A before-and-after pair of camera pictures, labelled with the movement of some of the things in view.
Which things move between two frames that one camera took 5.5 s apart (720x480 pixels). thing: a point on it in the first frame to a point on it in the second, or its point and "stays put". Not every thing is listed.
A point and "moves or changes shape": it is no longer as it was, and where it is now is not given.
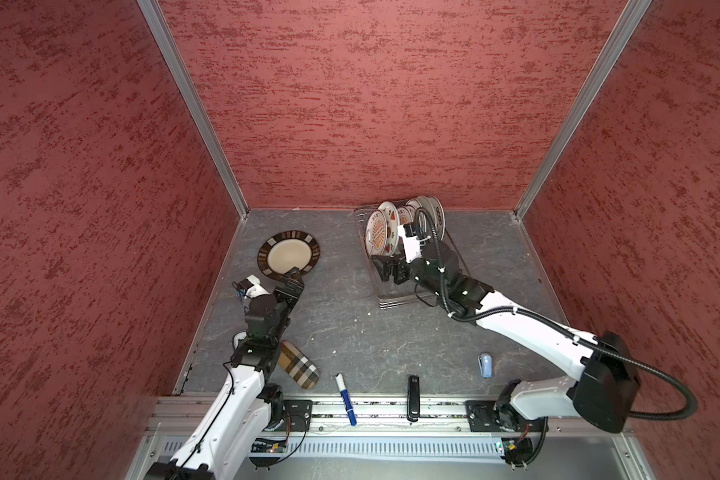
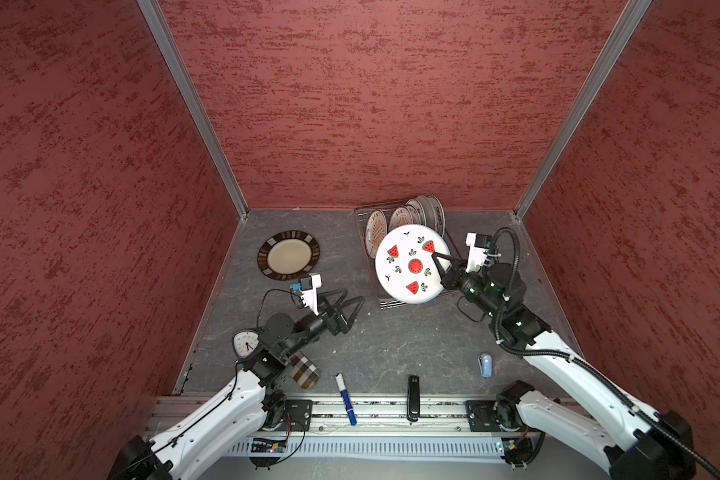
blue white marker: (350, 411) stays put
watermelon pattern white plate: (392, 217) moves or changes shape
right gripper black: (401, 265) to (453, 273)
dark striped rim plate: (284, 250) stays put
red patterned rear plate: (439, 215) stays put
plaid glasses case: (301, 369) stays put
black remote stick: (413, 398) stays put
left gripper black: (280, 292) to (338, 323)
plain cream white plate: (428, 203) stays put
